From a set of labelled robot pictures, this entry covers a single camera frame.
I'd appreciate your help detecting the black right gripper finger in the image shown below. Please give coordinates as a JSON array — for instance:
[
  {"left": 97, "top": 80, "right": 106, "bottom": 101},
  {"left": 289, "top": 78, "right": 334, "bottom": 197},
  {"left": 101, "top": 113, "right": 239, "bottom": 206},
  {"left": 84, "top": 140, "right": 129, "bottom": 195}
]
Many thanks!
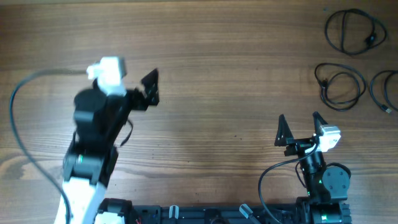
[
  {"left": 274, "top": 114, "right": 294, "bottom": 146},
  {"left": 312, "top": 111, "right": 328, "bottom": 135}
]

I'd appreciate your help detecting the black thin USB cable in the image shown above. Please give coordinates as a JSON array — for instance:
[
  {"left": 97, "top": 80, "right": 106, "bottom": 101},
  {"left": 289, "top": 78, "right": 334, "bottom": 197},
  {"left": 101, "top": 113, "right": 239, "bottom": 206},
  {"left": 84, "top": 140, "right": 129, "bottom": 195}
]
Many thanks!
[{"left": 313, "top": 62, "right": 368, "bottom": 112}]

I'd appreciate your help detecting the black USB cable gold plug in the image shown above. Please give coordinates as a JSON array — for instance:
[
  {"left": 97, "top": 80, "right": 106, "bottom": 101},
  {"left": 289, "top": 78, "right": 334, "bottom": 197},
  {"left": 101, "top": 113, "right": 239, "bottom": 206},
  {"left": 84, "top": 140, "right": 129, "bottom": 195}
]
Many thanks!
[{"left": 369, "top": 70, "right": 397, "bottom": 114}]

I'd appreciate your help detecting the black short USB cable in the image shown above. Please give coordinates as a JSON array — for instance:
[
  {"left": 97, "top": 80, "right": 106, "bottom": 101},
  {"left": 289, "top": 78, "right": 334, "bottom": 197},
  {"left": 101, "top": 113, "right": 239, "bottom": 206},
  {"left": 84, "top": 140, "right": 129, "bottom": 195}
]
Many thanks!
[{"left": 324, "top": 7, "right": 388, "bottom": 57}]

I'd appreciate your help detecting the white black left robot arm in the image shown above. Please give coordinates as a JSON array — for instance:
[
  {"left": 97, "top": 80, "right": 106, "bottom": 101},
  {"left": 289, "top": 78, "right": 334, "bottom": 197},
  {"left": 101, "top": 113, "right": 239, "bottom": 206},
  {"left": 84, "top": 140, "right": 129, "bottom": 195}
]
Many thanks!
[{"left": 55, "top": 69, "right": 159, "bottom": 223}]

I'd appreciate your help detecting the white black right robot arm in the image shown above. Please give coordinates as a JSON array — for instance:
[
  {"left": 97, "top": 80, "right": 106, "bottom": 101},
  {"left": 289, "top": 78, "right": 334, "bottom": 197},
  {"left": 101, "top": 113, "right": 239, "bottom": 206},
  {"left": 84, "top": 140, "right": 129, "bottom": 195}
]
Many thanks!
[{"left": 274, "top": 112, "right": 352, "bottom": 224}]

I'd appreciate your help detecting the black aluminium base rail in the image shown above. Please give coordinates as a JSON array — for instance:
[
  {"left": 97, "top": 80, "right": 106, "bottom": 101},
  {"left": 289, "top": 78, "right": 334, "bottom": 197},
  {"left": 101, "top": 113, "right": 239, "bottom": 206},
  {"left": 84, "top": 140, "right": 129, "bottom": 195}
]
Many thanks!
[{"left": 94, "top": 198, "right": 352, "bottom": 224}]

